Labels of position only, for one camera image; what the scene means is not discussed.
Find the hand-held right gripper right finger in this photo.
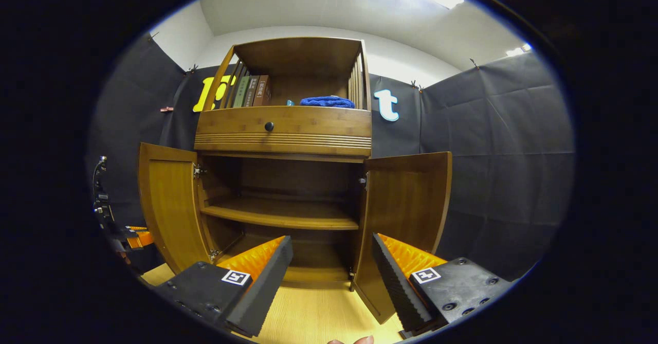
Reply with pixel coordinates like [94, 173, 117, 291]
[371, 233, 517, 334]

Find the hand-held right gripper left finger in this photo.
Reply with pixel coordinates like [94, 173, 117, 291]
[154, 235, 295, 338]

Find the wooden cabinet door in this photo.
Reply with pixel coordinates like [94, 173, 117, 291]
[352, 151, 453, 325]
[138, 142, 212, 274]

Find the wooden cabinet drawer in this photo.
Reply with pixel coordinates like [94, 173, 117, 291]
[194, 105, 372, 158]

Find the wooden inner shelf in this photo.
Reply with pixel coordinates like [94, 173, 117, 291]
[200, 197, 359, 230]

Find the green book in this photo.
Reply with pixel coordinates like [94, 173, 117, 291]
[233, 76, 251, 108]

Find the black backdrop cloth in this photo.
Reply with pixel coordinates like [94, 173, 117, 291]
[87, 33, 575, 282]

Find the dark grey book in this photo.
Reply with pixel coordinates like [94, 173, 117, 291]
[243, 76, 260, 107]

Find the brown book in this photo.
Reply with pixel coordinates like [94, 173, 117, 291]
[253, 75, 273, 107]

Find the blue folded towel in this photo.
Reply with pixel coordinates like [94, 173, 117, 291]
[300, 95, 356, 109]

